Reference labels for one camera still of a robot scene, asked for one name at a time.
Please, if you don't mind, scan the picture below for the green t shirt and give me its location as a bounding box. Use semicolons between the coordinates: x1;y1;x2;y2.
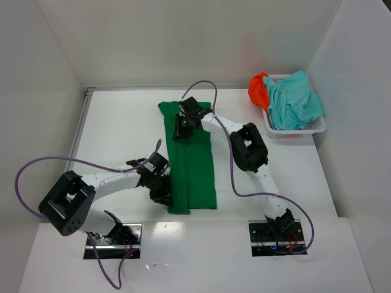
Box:
158;101;217;214

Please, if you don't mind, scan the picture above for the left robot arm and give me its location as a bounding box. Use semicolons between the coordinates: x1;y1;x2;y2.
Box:
38;167;173;241

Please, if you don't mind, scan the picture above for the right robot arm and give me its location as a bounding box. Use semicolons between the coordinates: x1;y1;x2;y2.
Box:
173;109;294;239

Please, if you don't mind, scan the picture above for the orange t shirt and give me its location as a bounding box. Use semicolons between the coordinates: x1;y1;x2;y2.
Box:
248;72;269;115

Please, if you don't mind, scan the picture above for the teal t shirt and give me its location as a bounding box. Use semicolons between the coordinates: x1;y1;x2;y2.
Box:
263;70;324;131

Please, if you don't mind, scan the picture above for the white plastic basket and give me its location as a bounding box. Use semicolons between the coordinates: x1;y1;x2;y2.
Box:
261;74;327;137

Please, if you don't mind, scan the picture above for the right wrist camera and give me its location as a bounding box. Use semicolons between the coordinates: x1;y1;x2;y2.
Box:
179;96;203;115

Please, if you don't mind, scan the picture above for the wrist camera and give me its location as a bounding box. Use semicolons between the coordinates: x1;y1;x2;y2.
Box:
179;96;203;115
143;153;169;175

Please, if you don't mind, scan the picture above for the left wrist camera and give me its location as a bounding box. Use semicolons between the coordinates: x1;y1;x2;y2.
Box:
143;153;169;175

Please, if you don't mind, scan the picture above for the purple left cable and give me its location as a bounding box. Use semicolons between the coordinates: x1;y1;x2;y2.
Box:
14;139;163;290

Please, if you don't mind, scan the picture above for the purple cable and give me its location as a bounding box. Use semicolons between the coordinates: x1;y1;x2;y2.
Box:
14;139;163;290
180;80;315;255

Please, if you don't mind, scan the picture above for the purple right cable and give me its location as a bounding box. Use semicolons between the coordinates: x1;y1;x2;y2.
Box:
180;80;315;255

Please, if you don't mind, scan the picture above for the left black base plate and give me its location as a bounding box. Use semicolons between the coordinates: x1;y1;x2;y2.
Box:
83;223;142;260

